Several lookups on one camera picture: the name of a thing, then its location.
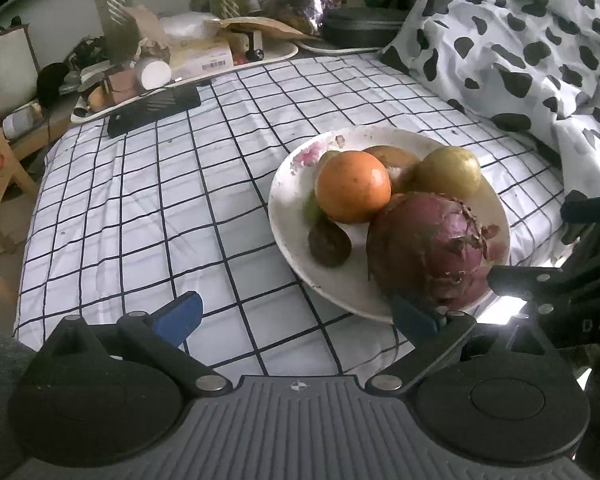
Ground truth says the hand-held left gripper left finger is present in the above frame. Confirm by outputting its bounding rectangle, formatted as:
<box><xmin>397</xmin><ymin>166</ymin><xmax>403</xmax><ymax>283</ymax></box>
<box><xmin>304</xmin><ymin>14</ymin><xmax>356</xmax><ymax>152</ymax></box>
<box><xmin>42</xmin><ymin>290</ymin><xmax>232</xmax><ymax>395</ymax></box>

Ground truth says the small brown cardboard box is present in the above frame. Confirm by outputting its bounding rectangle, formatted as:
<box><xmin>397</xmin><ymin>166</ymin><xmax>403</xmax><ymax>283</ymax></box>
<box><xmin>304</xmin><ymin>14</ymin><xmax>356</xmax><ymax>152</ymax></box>
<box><xmin>105</xmin><ymin>71</ymin><xmax>141</xmax><ymax>106</ymax></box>

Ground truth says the purple red onion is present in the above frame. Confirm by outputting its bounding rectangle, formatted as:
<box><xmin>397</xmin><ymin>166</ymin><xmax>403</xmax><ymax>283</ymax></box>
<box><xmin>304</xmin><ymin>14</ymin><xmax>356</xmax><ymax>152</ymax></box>
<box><xmin>366</xmin><ymin>191</ymin><xmax>501</xmax><ymax>311</ymax></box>

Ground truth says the black flat device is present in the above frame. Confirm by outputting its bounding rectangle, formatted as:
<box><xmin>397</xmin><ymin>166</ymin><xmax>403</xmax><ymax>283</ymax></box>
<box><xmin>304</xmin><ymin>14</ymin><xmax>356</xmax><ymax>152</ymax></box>
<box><xmin>106</xmin><ymin>85</ymin><xmax>202</xmax><ymax>138</ymax></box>

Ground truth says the crumpled brown paper bag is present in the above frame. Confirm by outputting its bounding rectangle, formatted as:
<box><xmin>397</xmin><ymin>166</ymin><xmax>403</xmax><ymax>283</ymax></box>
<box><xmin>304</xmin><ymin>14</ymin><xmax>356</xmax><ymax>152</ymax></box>
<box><xmin>122</xmin><ymin>6</ymin><xmax>170</xmax><ymax>56</ymax></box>

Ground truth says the cow print blanket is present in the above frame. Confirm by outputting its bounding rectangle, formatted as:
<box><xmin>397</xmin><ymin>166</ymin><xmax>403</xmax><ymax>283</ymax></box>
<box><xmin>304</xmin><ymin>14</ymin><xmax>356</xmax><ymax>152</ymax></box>
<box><xmin>382</xmin><ymin>0</ymin><xmax>600</xmax><ymax>261</ymax></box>

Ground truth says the black zippered case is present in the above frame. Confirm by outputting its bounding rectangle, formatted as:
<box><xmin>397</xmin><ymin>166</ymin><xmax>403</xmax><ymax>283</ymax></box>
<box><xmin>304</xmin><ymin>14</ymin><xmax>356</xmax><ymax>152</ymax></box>
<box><xmin>321</xmin><ymin>7</ymin><xmax>412</xmax><ymax>48</ymax></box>

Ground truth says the flat brown paper bag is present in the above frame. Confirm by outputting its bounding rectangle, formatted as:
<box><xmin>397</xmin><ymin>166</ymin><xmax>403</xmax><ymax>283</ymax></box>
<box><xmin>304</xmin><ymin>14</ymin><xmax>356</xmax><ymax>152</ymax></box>
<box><xmin>205</xmin><ymin>16</ymin><xmax>321</xmax><ymax>42</ymax></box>

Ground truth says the checkered bed sheet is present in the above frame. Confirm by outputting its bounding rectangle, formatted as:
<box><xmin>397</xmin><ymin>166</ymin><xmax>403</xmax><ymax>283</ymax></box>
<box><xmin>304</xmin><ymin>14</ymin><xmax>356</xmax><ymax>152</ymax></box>
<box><xmin>14</xmin><ymin>52</ymin><xmax>568</xmax><ymax>376</ymax></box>

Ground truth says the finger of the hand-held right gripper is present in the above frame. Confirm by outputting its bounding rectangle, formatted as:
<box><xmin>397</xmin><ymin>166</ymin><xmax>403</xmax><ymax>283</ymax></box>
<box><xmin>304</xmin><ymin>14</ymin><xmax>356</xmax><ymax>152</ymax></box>
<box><xmin>487</xmin><ymin>265</ymin><xmax>566</xmax><ymax>303</ymax></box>
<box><xmin>560</xmin><ymin>192</ymin><xmax>600</xmax><ymax>224</ymax></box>

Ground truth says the white oval tray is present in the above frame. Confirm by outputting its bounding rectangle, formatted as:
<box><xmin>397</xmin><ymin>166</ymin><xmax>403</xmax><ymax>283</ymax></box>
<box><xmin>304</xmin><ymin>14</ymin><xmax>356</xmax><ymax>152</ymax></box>
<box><xmin>70</xmin><ymin>40</ymin><xmax>299</xmax><ymax>125</ymax></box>

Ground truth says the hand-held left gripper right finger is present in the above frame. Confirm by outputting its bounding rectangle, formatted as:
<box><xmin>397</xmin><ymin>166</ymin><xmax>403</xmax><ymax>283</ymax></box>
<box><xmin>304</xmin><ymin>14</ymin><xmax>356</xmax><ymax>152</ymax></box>
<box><xmin>366</xmin><ymin>294</ymin><xmax>556</xmax><ymax>395</ymax></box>

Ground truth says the pale yellow carton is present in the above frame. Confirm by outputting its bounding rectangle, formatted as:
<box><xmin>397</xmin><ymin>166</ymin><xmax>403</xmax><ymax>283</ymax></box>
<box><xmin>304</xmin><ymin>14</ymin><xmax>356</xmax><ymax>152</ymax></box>
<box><xmin>167</xmin><ymin>37</ymin><xmax>233</xmax><ymax>80</ymax></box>

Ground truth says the white paper roll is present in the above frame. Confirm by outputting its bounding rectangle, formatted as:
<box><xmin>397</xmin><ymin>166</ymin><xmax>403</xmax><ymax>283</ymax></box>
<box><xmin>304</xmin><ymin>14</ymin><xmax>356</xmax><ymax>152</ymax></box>
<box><xmin>135</xmin><ymin>57</ymin><xmax>172</xmax><ymax>92</ymax></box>

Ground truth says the black round object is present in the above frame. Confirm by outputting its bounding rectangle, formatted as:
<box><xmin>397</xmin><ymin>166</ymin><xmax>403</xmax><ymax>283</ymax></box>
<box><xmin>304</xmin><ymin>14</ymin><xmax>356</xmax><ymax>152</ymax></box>
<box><xmin>36</xmin><ymin>62</ymin><xmax>68</xmax><ymax>108</ymax></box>

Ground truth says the white floral plate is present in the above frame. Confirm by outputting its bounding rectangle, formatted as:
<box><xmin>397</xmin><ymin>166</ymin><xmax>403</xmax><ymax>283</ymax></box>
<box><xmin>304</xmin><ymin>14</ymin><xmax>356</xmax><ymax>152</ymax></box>
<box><xmin>269</xmin><ymin>126</ymin><xmax>511</xmax><ymax>324</ymax></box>

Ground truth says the white framed board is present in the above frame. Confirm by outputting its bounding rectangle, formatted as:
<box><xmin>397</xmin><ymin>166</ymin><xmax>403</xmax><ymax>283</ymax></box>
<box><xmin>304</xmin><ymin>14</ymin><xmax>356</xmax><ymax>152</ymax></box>
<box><xmin>0</xmin><ymin>25</ymin><xmax>41</xmax><ymax>118</ymax></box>

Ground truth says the yellow green pear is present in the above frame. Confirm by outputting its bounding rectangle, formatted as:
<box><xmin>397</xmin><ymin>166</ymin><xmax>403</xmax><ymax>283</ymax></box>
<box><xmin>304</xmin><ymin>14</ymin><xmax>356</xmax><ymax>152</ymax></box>
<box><xmin>412</xmin><ymin>146</ymin><xmax>482</xmax><ymax>201</ymax></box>

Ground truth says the dark brown passion fruit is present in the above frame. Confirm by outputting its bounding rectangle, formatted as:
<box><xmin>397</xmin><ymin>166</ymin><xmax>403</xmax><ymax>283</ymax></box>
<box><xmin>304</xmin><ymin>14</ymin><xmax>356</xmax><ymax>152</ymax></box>
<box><xmin>307</xmin><ymin>217</ymin><xmax>352</xmax><ymax>267</ymax></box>

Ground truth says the brown oval potato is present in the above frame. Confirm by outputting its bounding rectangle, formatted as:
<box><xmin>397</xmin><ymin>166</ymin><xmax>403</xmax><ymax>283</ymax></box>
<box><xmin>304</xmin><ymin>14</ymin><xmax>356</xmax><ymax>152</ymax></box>
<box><xmin>362</xmin><ymin>145</ymin><xmax>422</xmax><ymax>193</ymax></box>

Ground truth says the large orange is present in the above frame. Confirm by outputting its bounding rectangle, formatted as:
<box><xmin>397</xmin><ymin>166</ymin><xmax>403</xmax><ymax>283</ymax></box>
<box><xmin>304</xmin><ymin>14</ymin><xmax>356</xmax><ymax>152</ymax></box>
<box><xmin>315</xmin><ymin>151</ymin><xmax>392</xmax><ymax>224</ymax></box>

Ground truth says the small black tool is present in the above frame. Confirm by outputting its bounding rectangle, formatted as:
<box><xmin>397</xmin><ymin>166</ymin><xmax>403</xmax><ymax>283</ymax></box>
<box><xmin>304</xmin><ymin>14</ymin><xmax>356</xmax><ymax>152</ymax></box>
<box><xmin>242</xmin><ymin>30</ymin><xmax>266</xmax><ymax>61</ymax></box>

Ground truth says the white plastic bag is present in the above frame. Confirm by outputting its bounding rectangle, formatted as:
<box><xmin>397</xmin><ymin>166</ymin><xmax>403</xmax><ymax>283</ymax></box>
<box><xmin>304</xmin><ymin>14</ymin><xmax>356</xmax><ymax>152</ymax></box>
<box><xmin>159</xmin><ymin>12</ymin><xmax>221</xmax><ymax>41</ymax></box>

